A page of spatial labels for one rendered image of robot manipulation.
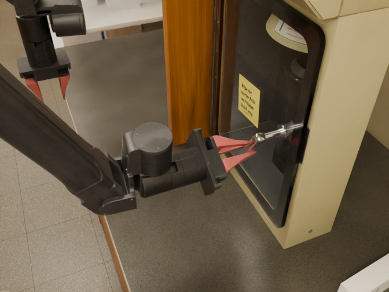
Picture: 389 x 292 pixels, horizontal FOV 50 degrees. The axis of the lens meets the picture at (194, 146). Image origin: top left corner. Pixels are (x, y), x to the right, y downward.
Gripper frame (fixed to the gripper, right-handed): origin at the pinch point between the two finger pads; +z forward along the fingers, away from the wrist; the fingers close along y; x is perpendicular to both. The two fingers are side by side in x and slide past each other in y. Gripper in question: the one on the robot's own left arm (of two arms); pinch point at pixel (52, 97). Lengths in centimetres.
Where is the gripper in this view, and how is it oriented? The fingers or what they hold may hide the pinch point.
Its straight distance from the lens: 98.2
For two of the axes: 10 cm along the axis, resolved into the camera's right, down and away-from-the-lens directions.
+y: 9.2, -2.5, 2.9
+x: -3.9, -6.0, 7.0
